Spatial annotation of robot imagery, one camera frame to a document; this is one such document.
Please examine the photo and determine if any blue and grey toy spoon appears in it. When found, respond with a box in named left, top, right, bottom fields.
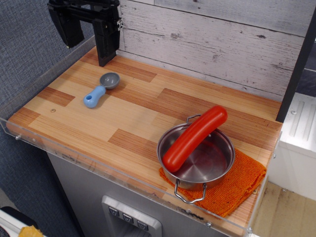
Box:
left=83, top=72, right=120, bottom=109

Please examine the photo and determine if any silver toy fridge cabinet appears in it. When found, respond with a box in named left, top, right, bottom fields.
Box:
left=46, top=152, right=223, bottom=237

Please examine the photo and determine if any black right vertical post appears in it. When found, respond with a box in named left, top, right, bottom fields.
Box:
left=276, top=9, right=316, bottom=122

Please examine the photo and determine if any white toy sink unit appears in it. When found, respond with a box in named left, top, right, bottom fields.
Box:
left=267, top=93, right=316, bottom=200

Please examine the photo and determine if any grey dispenser button panel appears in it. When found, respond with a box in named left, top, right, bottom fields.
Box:
left=102, top=195, right=162, bottom=237

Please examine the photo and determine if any clear acrylic guard rail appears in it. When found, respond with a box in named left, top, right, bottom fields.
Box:
left=0, top=39, right=281, bottom=237

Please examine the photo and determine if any steel pot with handles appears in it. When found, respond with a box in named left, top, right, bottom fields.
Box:
left=162, top=129, right=235, bottom=204

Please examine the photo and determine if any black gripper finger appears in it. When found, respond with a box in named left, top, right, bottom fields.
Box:
left=93, top=20, right=120, bottom=67
left=49, top=9, right=82, bottom=48

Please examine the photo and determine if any orange knitted cloth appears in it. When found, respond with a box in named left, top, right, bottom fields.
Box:
left=158, top=147, right=267, bottom=218

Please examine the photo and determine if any red toy sausage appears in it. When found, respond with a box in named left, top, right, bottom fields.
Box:
left=162, top=106, right=228, bottom=173

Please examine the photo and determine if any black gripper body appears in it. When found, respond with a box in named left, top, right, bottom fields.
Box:
left=47, top=0, right=123, bottom=31

